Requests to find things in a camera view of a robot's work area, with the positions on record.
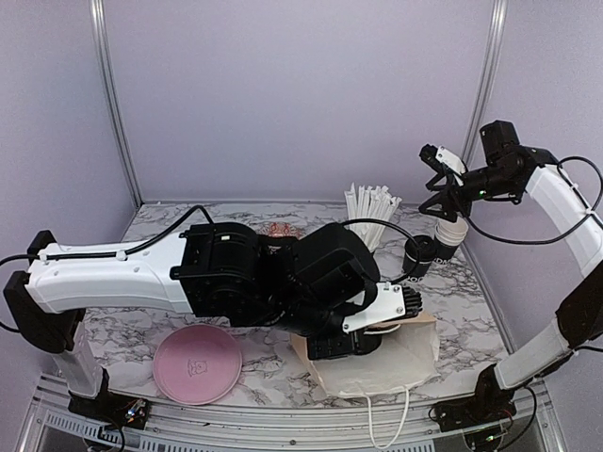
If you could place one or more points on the aluminium frame post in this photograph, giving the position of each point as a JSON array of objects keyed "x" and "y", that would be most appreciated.
[
  {"x": 487, "y": 78},
  {"x": 101, "y": 39}
]

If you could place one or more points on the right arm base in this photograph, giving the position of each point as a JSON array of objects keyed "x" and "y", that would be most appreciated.
[{"x": 489, "y": 403}]

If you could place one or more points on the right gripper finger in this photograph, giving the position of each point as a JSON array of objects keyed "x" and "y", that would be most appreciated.
[
  {"x": 438, "y": 205},
  {"x": 439, "y": 182}
]

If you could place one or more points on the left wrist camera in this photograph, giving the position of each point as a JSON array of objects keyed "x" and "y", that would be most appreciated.
[{"x": 391, "y": 302}]

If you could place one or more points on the black cup holding straws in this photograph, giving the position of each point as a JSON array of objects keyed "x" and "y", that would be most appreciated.
[{"x": 374, "y": 252}]

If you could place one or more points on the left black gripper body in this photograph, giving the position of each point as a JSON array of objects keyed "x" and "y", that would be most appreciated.
[{"x": 327, "y": 349}]

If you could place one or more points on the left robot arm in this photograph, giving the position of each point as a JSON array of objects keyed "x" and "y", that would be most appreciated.
[{"x": 224, "y": 269}]

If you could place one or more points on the right aluminium frame post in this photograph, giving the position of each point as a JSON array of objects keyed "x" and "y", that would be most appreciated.
[{"x": 487, "y": 78}]

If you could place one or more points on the pink plate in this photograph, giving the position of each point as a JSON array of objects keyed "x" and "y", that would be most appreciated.
[{"x": 197, "y": 365}]

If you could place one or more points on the left aluminium frame post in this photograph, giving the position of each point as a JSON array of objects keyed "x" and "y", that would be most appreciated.
[{"x": 101, "y": 39}]

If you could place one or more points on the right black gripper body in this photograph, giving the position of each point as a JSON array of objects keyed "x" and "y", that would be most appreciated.
[{"x": 454, "y": 193}]

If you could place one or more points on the stack of paper cups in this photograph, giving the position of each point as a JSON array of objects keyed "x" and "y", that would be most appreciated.
[{"x": 448, "y": 236}]

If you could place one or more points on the brown paper bag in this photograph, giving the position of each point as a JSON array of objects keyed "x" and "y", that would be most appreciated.
[{"x": 405, "y": 359}]

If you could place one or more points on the black coffee cup lid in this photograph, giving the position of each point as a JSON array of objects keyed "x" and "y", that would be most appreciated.
[{"x": 420, "y": 247}]

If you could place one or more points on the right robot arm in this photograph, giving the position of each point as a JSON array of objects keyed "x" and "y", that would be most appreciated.
[{"x": 512, "y": 171}]

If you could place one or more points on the black paper coffee cup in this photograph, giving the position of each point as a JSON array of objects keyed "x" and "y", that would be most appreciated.
[{"x": 414, "y": 271}]

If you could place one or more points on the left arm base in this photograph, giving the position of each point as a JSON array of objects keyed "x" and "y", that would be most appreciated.
[{"x": 122, "y": 410}]

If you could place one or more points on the bundle of white straws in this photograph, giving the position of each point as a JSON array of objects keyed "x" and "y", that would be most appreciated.
[{"x": 370, "y": 202}]

